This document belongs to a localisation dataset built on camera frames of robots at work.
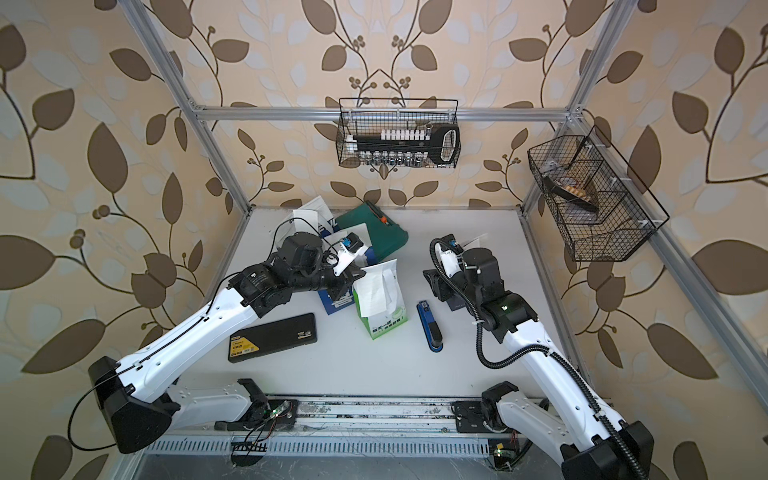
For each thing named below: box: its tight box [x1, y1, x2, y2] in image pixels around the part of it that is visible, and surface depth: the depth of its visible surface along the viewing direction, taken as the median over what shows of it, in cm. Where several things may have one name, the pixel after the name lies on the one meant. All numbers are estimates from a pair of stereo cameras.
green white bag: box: [352, 259, 408, 340], surface depth 75 cm
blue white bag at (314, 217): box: [292, 195, 336, 238], surface depth 89 cm
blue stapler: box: [416, 300, 443, 353], surface depth 88 cm
